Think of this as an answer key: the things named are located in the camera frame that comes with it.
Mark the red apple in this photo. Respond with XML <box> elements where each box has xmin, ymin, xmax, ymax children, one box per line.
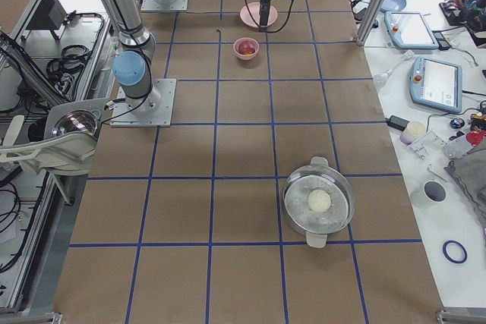
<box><xmin>237</xmin><ymin>39</ymin><xmax>256</xmax><ymax>55</ymax></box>

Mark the small pink bowl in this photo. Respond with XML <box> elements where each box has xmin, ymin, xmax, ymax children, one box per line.
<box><xmin>233</xmin><ymin>37</ymin><xmax>260</xmax><ymax>61</ymax></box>

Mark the blue plate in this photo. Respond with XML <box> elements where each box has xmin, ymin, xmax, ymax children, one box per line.
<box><xmin>380</xmin><ymin>0</ymin><xmax>407</xmax><ymax>13</ymax></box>

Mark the shiny metal bowl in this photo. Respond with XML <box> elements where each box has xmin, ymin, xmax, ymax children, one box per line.
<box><xmin>52</xmin><ymin>109</ymin><xmax>99</xmax><ymax>137</ymax></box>

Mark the blue teach pendant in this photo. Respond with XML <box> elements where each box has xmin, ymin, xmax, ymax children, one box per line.
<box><xmin>409</xmin><ymin>57</ymin><xmax>462</xmax><ymax>114</ymax></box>
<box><xmin>383</xmin><ymin>11</ymin><xmax>439</xmax><ymax>50</ymax></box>

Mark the black power adapter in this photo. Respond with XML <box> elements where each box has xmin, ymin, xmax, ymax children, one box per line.
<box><xmin>386</xmin><ymin>115</ymin><xmax>409</xmax><ymax>131</ymax></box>

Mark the purple white cup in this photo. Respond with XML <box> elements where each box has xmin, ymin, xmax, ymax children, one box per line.
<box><xmin>399</xmin><ymin>121</ymin><xmax>426</xmax><ymax>145</ymax></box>

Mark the steel steamer pot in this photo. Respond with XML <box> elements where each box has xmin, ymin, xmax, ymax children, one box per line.
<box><xmin>282</xmin><ymin>156</ymin><xmax>356</xmax><ymax>248</ymax></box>

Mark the white bun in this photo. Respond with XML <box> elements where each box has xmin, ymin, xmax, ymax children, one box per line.
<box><xmin>307</xmin><ymin>189</ymin><xmax>331</xmax><ymax>212</ymax></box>

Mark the white paper cup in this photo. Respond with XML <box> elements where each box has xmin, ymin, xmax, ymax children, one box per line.
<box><xmin>410</xmin><ymin>181</ymin><xmax>447</xmax><ymax>208</ymax></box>

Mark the grey cloth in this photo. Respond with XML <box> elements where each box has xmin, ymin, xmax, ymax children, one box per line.
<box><xmin>444</xmin><ymin>141</ymin><xmax>486</xmax><ymax>231</ymax></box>

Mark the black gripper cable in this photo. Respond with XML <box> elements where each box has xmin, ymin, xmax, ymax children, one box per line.
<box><xmin>242</xmin><ymin>0</ymin><xmax>299</xmax><ymax>34</ymax></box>

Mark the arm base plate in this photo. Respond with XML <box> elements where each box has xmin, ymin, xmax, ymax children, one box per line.
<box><xmin>140</xmin><ymin>0</ymin><xmax>188</xmax><ymax>13</ymax></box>
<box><xmin>109</xmin><ymin>78</ymin><xmax>177</xmax><ymax>127</ymax></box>

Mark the blue rubber ring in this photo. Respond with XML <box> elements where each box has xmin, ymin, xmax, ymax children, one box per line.
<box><xmin>442</xmin><ymin>240</ymin><xmax>468</xmax><ymax>264</ymax></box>

